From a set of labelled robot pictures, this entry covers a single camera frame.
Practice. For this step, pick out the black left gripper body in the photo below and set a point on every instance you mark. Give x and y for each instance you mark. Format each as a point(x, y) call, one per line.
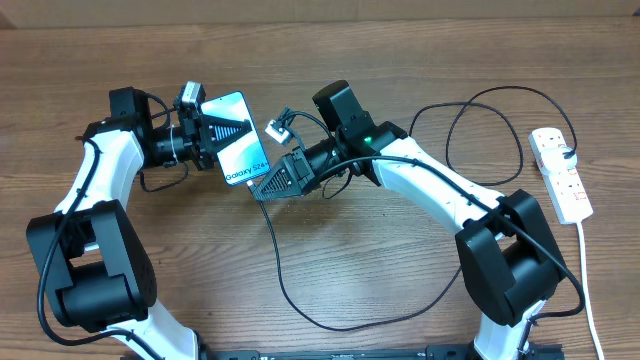
point(191, 139)

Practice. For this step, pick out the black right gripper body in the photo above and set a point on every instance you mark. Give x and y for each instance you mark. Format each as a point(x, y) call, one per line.
point(316, 161)

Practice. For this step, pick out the Galaxy S24+ smartphone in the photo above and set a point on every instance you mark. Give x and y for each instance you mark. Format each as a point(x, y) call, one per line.
point(237, 146)

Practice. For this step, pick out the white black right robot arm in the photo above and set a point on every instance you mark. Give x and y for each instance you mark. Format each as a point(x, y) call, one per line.
point(509, 258)

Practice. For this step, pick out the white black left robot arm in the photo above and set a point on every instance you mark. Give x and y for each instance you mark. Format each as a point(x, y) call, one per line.
point(94, 272)

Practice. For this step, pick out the white power strip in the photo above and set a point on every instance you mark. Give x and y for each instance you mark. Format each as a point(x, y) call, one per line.
point(560, 175)

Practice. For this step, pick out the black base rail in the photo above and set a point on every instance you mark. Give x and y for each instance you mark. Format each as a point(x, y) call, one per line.
point(431, 352)

